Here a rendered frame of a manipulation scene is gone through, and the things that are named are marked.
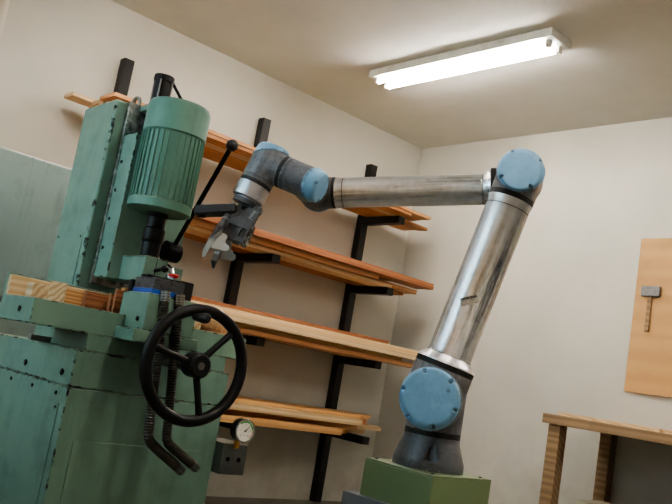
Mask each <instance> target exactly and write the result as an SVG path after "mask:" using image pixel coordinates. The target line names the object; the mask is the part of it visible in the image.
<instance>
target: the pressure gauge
mask: <svg viewBox="0 0 672 504"><path fill-rule="evenodd" d="M248 428H249V429H248ZM247 429H248V430H247ZM245 430H247V431H246V432H244V431H245ZM230 434H231V437H232V438H233V439H234V447H233V448H236V449H238V448H239V445H240V442H241V443H247V442H249V441H250V440H251V439H252V438H253V436H254V434H255V425H254V423H253V422H252V421H251V420H249V419H244V418H238V419H236V420H235V421H234V422H233V423H232V425H231V428H230Z"/></svg>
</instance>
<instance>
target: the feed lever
mask: <svg viewBox="0 0 672 504"><path fill-rule="evenodd" d="M226 148H227V150H226V152H225V154H224V155H223V157H222V159H221V161H220V162H219V164H218V166H217V168H216V169H215V171H214V173H213V175H212V176H211V178H210V180H209V182H208V183H207V185H206V187H205V189H204V190H203V192H202V194H201V196H200V197H199V199H198V201H197V203H196V204H195V205H201V204H202V202H203V200H204V198H205V197H206V195H207V193H208V191H209V190H210V188H211V186H212V185H213V183H214V181H215V179H216V178H217V176H218V174H219V172H220V171H221V169H222V167H223V165H224V164H225V162H226V160H227V158H228V157H229V155H230V153H231V152H233V151H236V150H237V149H238V142H237V141H236V140H234V139H230V140H228V141H227V143H226ZM194 216H195V214H194V208H193V210H192V213H191V218H190V219H188V220H186V222H185V224H184V225H183V227H182V229H181V231H180V232H179V234H178V236H177V238H176V239H175V241H174V242H171V241H164V242H163V244H162V245H161V249H160V254H159V257H160V259H163V260H167V261H168V262H171V263H178V262H179V261H180V260H181V258H182V255H183V247H182V245H181V244H179V242H180V240H181V238H182V237H183V235H184V233H185V231H186V230H187V228H188V226H189V225H190V223H191V221H192V219H193V218H194Z"/></svg>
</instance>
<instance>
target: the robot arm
mask: <svg viewBox="0 0 672 504"><path fill-rule="evenodd" d="M544 177H545V166H544V163H543V161H542V159H541V158H540V157H539V155H537V154H536V153H535V152H533V151H531V150H529V149H524V148H518V149H513V150H511V151H509V152H507V153H506V154H504V155H503V156H502V158H501V159H500V161H499V162H498V165H497V168H489V169H488V170H487V171H486V172H485V173H484V174H461V175H424V176H386V177H348V178H339V177H328V174H327V173H326V172H325V171H323V170H322V169H320V168H316V167H313V166H311V165H308V164H306V163H304V162H301V161H299V160H296V159H294V158H291V157H289V153H288V151H287V150H286V149H284V148H283V147H281V146H278V145H276V144H274V143H271V142H261V143H259V144H258V146H257V147H256V149H255V150H254V151H253V153H252V156H251V158H250V160H249V162H248V164H247V166H246V168H245V169H244V171H243V173H242V175H241V177H240V179H239V180H238V182H237V184H236V186H235V188H234V190H233V193H234V194H235V195H234V197H233V200H234V201H235V202H236V203H238V205H237V206H236V204H235V203H231V204H208V205H204V204H202V205H195V206H194V214H195V215H196V216H197V217H198V218H206V217H222V219H221V220H220V222H219V223H218V224H217V226H216V227H215V229H214V230H213V232H212V234H211V235H210V237H209V239H208V241H207V243H206V245H205V246H204V248H203V250H202V258H205V257H206V256H207V254H208V253H209V251H210V250H211V249H213V250H215V251H214V254H213V257H212V259H211V264H212V268H215V266H216V264H217V262H218V260H219V259H222V260H228V261H234V260H235V258H236V256H235V254H234V253H233V252H232V251H231V246H232V243H233V244H235V245H237V246H241V247H243V248H246V246H247V245H248V243H249V241H250V239H251V237H252V235H253V233H254V231H255V226H254V225H255V224H256V222H257V220H258V218H259V216H260V215H262V213H263V210H262V208H261V207H262V206H263V204H264V202H265V200H266V198H267V197H268V195H269V193H270V191H271V189H272V188H273V186H275V187H277V188H280V189H282V190H284V191H287V192H289V193H291V194H294V195H295V196H296V197H297V198H298V199H299V200H300V201H301V202H302V203H303V204H304V206H305V207H307V208H308V209H310V210H312V211H315V212H323V211H326V210H328V209H338V208H348V207H400V206H454V205H485V207H484V209H483V212H482V214H481V217H480V219H479V222H478V224H477V227H476V229H475V232H474V234H473V237H472V239H471V242H470V244H469V247H468V249H467V252H466V254H465V257H464V259H463V262H462V264H461V267H460V269H459V272H458V274H457V277H456V279H455V282H454V284H453V287H452V289H451V292H450V294H449V297H448V299H447V302H446V304H445V307H444V309H443V312H442V314H441V317H440V319H439V322H438V325H437V327H436V330H435V332H434V335H433V337H432V340H431V342H430V345H429V346H428V347H427V348H425V349H423V350H421V351H418V353H417V356H416V358H415V361H414V363H413V366H412V368H411V371H410V373H409V375H408V376H407V377H406V378H405V379H404V381H403V383H402V385H401V388H400V391H399V403H400V407H401V410H402V412H403V414H404V416H405V417H406V423H405V430H404V434H403V436H402V438H401V440H400V442H399V444H398V446H397V448H396V450H395V451H394V453H393V457H392V462H394V463H397V464H400V465H403V466H407V467H411V468H415V469H420V470H425V471H430V472H436V473H442V474H450V475H463V470H464V464H463V460H462V454H461V449H460V438H461V431H462V424H463V418H464V411H465V404H466V397H467V393H468V390H469V388H470V385H471V383H472V380H473V378H474V372H473V370H472V368H471V361H472V358H473V355H474V353H475V350H476V348H477V345H478V343H479V340H480V338H481V335H482V332H483V330H484V327H485V325H486V322H487V320H488V317H489V315H490V312H491V310H492V307H493V304H494V302H495V299H496V297H497V294H498V292H499V289H500V287H501V284H502V281H503V279H504V276H505V274H506V271H507V269H508V266H509V264H510V261H511V258H512V256H513V253H514V251H515V248H516V246H517V243H518V241H519V238H520V236H521V233H522V230H523V228H524V225H525V223H526V220H527V218H528V215H529V213H530V211H531V210H532V208H533V205H534V203H535V200H536V198H537V197H538V196H539V194H540V192H541V190H542V187H543V180H544ZM243 209H245V210H243ZM253 227H254V228H253ZM231 241H232V242H231Z"/></svg>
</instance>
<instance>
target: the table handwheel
mask: <svg viewBox="0 0 672 504"><path fill-rule="evenodd" d="M197 313H209V314H210V315H211V318H212V319H214V320H216V321H217V322H219V323H220V324H221V325H222V326H223V327H224V328H225V329H226V330H227V332H228V333H227V334H225V335H224V336H223V337H222V338H221V339H220V340H219V341H218V342H217V343H216V344H214V345H213V346H212V347H211V348H209V349H208V350H207V351H206V352H205V353H198V352H189V353H187V354H186V355H181V354H179V353H177V352H174V351H172V350H170V349H168V348H166V347H164V346H162V345H160V344H158V343H159V341H160V339H161V338H162V336H163V335H164V334H165V332H166V331H167V330H168V329H169V328H170V327H171V326H172V325H174V324H175V323H176V322H178V321H180V320H182V319H184V318H187V317H190V316H193V314H197ZM230 339H232V341H233V344H234V347H235V353H236V369H235V374H234V378H233V381H232V383H231V386H230V388H229V390H228V391H227V393H226V394H225V396H224V397H223V398H222V400H221V401H220V402H219V403H218V404H217V405H215V406H214V407H213V408H211V409H210V410H208V411H206V412H203V413H202V402H201V380H200V379H201V378H204V377H205V376H207V375H208V373H209V371H210V369H211V361H210V359H209V358H210V357H211V356H212V355H213V354H214V353H215V352H216V351H217V350H218V349H220V348H221V347H222V346H223V345H224V344H225V343H226V342H228V341H229V340H230ZM155 351H157V352H159V353H162V354H163V355H162V356H163V358H162V363H161V364H162V366H164V367H168V366H169V365H168V364H169V358H170V357H171V358H173V359H175V360H177V367H178V368H177V369H178V370H182V372H183V374H184V375H186V376H187V377H192V378H193V386H194V397H195V415H184V414H180V413H177V412H175V411H173V410H171V409H170V408H168V407H167V406H166V405H165V404H164V403H163V402H162V401H161V399H160V398H159V396H158V394H157V392H156V390H155V387H154V383H153V378H152V362H153V357H154V353H155ZM246 372H247V349H246V344H245V341H244V338H243V335H242V333H241V331H240V329H239V327H238V326H237V324H236V323H235V322H234V321H233V319H232V318H231V317H230V316H228V315H227V314H226V313H225V312H223V311H222V310H220V309H218V308H216V307H213V306H210V305H205V304H190V305H185V306H182V307H179V308H177V309H175V310H173V311H171V312H170V313H168V314H167V315H165V316H164V317H163V318H162V319H161V320H160V321H159V322H158V323H157V324H156V325H155V326H154V328H153V329H152V330H151V332H150V334H149V335H148V337H147V339H146V341H145V344H144V346H143V349H142V353H141V357H140V365H139V377H140V384H141V388H142V391H143V394H144V397H145V399H146V401H147V402H148V404H149V406H150V407H151V408H152V410H153V411H154V412H155V413H156V414H157V415H158V416H159V417H161V418H162V419H163V420H165V421H167V422H169V423H171V424H174V425H177V426H181V427H197V426H201V425H205V424H208V423H210V422H212V421H214V420H215V419H217V418H219V417H220V416H221V415H223V414H224V413H225V412H226V411H227V410H228V409H229V408H230V407H231V406H232V404H233V403H234V402H235V400H236V399H237V397H238V395H239V393H240V391H241V389H242V387H243V384H244V381H245V377H246Z"/></svg>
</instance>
